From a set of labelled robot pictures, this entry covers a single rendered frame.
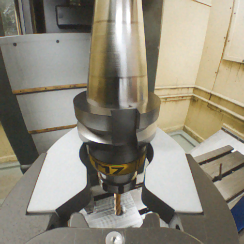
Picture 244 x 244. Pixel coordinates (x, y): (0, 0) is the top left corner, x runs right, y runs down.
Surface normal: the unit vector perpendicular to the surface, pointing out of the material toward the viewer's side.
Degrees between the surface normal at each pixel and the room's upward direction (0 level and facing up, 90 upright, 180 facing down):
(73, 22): 90
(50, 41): 91
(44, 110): 90
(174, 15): 90
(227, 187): 0
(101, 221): 0
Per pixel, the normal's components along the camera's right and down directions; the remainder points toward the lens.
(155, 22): 0.34, 0.48
